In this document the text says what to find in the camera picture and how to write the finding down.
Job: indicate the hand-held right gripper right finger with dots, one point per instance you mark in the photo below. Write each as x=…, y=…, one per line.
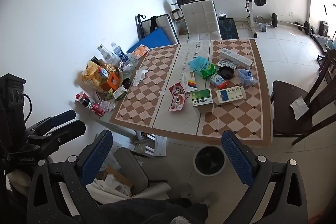
x=236, y=158

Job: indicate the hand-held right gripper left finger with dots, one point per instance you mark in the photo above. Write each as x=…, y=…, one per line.
x=97, y=158

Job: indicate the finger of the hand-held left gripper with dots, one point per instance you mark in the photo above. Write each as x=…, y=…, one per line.
x=63, y=116
x=68, y=132

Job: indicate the white round waste bin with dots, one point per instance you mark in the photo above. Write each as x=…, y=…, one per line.
x=210, y=161

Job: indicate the red snack packet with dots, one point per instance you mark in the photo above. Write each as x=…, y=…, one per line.
x=177, y=98

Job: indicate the white rainbow-striped box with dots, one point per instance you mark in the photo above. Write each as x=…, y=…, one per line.
x=191, y=82

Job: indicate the blister pack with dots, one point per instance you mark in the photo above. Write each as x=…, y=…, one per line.
x=228, y=64

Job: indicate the cola bottle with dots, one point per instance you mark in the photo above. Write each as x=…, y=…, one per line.
x=85, y=100

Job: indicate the red drink can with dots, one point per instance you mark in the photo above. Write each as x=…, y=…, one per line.
x=97, y=109

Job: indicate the grey chair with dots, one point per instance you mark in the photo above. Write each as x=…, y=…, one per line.
x=131, y=169

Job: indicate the checkered tablecloth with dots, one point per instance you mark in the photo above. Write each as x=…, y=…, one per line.
x=236, y=119

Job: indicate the clear plastic packaging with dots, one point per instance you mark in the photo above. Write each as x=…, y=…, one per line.
x=107, y=105

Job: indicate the yellow snack bag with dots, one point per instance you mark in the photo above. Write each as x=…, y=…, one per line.
x=90, y=74

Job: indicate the orange box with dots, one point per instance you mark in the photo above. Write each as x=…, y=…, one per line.
x=111, y=82

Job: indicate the blue white milk carton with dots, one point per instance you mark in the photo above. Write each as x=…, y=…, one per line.
x=103, y=72

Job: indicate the small green white box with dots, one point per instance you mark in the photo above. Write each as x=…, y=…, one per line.
x=119, y=92

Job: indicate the blue white medicine box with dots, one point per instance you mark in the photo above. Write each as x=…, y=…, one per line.
x=232, y=95

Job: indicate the white flat box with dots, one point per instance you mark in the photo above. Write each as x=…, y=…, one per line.
x=160, y=146

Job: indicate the green white medicine box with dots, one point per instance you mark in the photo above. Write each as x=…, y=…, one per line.
x=202, y=98

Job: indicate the person's dark fleece trousers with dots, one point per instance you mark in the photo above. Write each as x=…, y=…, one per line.
x=147, y=211

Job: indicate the clear glass bottle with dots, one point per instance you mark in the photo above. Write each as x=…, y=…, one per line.
x=103, y=52

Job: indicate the dark wooden chair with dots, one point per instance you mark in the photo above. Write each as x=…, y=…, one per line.
x=288, y=98

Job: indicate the flat white tissue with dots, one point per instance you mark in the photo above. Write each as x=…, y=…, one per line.
x=299, y=108

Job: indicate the blue plastic bag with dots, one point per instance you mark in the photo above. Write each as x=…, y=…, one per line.
x=246, y=77

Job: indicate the blue-label water bottle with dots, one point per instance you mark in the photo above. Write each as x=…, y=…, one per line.
x=120, y=53

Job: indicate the crumpled white tissue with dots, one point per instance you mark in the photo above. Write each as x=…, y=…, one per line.
x=139, y=77

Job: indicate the black ashtray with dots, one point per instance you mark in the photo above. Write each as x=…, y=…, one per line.
x=225, y=71

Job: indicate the green snack packet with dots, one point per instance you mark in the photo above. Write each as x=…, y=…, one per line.
x=208, y=70

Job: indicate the long white box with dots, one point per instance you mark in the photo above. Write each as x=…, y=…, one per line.
x=236, y=57

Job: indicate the orange snack packet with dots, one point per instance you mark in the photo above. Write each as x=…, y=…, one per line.
x=140, y=51

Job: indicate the teal plastic bag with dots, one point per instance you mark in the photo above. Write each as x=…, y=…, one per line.
x=196, y=62

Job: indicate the blue folded mat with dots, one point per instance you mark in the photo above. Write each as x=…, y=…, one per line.
x=155, y=40

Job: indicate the black blue poster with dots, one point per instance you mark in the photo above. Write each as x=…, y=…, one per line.
x=228, y=28

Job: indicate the grey ab roller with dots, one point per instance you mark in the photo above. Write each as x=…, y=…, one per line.
x=262, y=27

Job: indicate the small floor barbell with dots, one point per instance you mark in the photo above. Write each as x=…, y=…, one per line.
x=274, y=19

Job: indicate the white padded chair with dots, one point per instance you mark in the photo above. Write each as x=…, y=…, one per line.
x=199, y=16

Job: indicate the white weight bench rack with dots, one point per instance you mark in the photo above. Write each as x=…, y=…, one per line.
x=250, y=11

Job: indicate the black case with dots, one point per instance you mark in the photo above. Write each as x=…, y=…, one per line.
x=324, y=27

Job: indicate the folded bed frame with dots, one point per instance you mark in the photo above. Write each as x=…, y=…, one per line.
x=164, y=23

